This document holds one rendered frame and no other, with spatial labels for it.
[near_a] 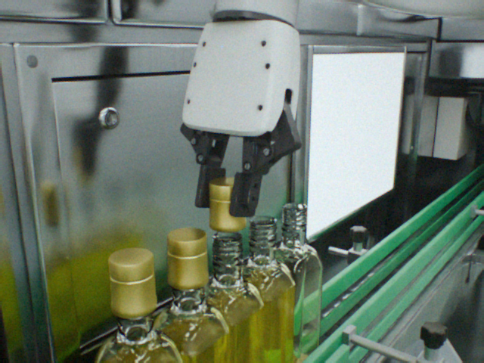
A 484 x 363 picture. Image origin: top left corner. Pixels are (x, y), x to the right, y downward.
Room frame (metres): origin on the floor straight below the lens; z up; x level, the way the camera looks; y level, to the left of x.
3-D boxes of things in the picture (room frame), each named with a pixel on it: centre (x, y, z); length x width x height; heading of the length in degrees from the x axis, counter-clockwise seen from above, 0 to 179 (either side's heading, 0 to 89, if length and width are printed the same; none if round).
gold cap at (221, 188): (0.43, 0.01, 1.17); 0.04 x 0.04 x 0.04
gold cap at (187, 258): (0.39, 0.05, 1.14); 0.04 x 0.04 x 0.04
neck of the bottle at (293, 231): (0.52, -0.06, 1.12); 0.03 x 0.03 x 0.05
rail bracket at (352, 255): (0.81, -0.19, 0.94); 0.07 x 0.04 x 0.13; 52
